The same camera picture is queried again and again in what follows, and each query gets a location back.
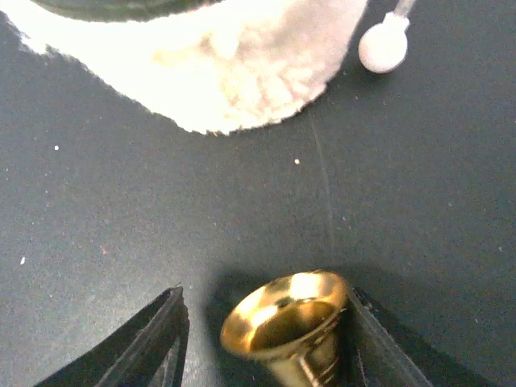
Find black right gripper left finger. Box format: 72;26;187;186
37;286;189;387

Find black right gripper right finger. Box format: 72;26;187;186
346;287;432;386

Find gold bell ornament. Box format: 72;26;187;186
220;270;349;386

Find white ball string lights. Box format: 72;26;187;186
358;0;416;74

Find white tree pot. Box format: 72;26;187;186
1;1;368;134

